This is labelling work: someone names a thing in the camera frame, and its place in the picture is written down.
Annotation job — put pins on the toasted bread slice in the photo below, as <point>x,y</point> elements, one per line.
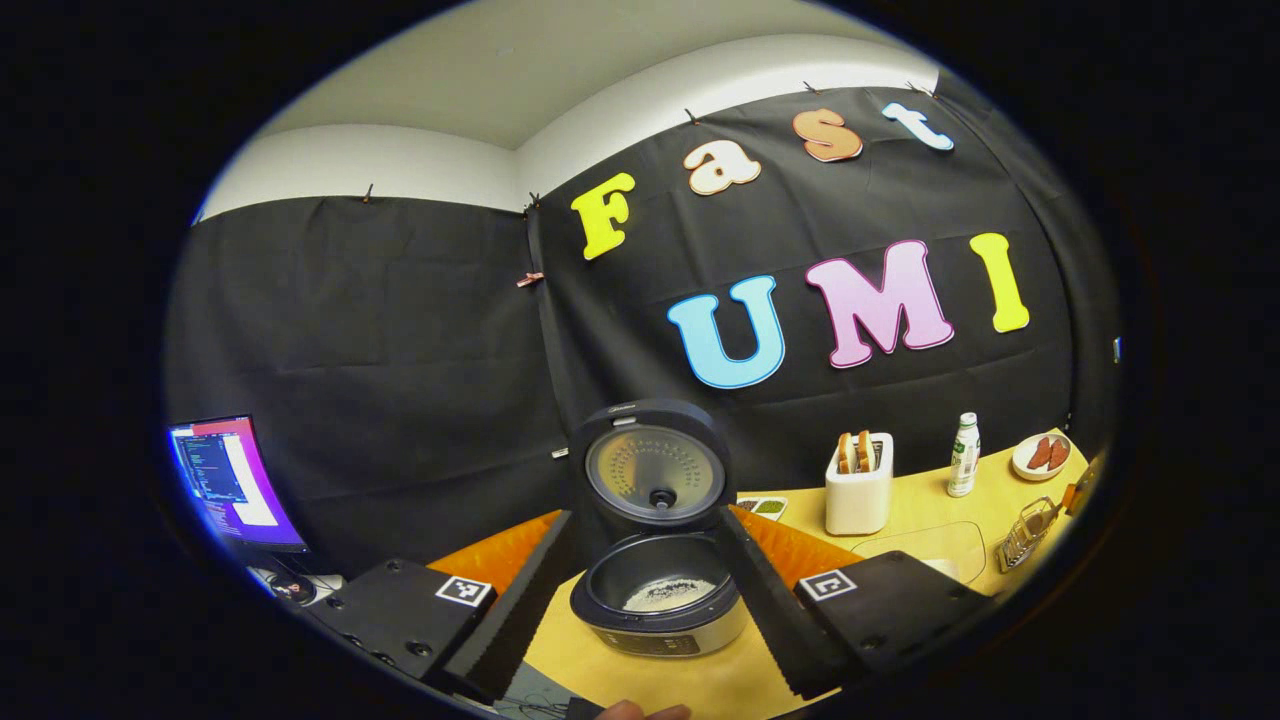
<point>865,450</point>
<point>846,452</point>

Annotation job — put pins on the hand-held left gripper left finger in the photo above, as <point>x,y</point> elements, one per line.
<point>515,620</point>

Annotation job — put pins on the small white plate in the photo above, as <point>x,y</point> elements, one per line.
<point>1025,465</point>

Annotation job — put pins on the computer monitor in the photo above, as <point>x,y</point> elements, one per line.
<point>235,480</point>

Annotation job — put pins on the white rice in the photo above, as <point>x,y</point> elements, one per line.
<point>668,595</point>
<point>940,568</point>

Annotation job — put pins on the white green bottle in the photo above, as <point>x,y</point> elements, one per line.
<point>963,460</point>

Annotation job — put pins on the white toaster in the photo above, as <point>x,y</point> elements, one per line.
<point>858,500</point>

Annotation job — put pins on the printed picture card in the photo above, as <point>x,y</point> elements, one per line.
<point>762,506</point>

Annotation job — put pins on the red sausage piece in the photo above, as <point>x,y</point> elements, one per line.
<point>1058,453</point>
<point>1040,455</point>

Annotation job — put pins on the black backdrop cloth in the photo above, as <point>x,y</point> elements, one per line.
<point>400,350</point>

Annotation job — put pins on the pink clip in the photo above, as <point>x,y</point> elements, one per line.
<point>530,279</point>

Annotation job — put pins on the clear plastic food box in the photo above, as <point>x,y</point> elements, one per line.
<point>920,540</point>

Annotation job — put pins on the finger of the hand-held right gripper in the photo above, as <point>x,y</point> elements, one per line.
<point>1082,490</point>

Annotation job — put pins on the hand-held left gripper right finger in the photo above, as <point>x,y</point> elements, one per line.
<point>765,610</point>

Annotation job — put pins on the dark rice cooker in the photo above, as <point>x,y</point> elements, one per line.
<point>655,470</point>

